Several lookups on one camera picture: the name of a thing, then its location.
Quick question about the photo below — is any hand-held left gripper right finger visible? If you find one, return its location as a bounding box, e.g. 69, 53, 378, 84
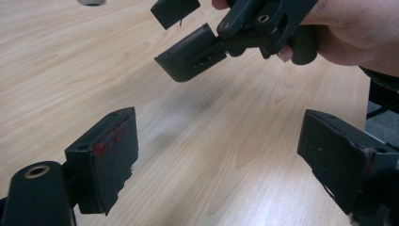
296, 108, 399, 222

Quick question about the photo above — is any tall black stand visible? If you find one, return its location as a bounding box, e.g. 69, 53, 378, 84
359, 65, 399, 120

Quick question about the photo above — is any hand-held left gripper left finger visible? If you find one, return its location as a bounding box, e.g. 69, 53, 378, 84
64, 106, 139, 217

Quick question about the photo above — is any small grey object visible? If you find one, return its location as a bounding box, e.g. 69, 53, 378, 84
76, 0, 107, 8

